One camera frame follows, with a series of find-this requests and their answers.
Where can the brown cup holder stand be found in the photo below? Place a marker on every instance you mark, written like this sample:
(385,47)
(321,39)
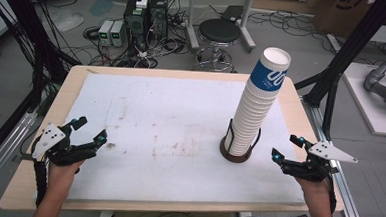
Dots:
(235,158)

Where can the clear plastic bag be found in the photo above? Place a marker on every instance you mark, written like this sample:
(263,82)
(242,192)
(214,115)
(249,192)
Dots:
(67,20)

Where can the black computer tower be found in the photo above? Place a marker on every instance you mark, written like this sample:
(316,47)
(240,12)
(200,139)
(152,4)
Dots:
(158,16)
(135,22)

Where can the aluminium rail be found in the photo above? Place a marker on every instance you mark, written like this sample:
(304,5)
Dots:
(352,210)
(1,152)

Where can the white stand leg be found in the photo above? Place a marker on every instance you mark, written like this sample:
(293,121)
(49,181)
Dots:
(247,24)
(192,21)

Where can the grey power supply unit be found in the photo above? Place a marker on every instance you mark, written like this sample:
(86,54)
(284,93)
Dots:
(105,33)
(117,33)

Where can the cardboard box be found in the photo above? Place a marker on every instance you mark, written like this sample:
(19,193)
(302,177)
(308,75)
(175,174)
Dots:
(339,12)

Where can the white floor platform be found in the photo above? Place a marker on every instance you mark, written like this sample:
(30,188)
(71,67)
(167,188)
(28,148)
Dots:
(371,108)

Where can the black tape strip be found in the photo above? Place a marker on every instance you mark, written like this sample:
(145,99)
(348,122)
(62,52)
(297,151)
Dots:
(23,158)

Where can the person's left hand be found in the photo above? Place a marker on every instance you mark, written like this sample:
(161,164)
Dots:
(61,176)

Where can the white table mat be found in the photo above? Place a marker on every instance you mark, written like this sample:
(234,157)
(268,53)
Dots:
(167,120)

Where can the black round stool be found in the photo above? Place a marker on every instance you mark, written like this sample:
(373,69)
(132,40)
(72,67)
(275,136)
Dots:
(219,30)

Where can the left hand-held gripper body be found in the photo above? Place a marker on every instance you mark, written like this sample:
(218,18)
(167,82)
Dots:
(68,153)

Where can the black metal frame stand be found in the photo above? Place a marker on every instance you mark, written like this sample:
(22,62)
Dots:
(347,53)
(27,39)

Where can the wooden table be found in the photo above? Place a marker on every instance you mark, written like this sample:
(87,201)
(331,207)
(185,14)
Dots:
(288,90)

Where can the person's right hand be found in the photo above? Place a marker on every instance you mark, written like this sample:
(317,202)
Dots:
(315,193)

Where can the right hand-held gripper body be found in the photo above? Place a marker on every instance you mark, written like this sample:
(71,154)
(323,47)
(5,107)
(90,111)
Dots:
(313,170)

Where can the stack of white paper cups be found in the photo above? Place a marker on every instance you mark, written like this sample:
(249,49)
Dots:
(254,108)

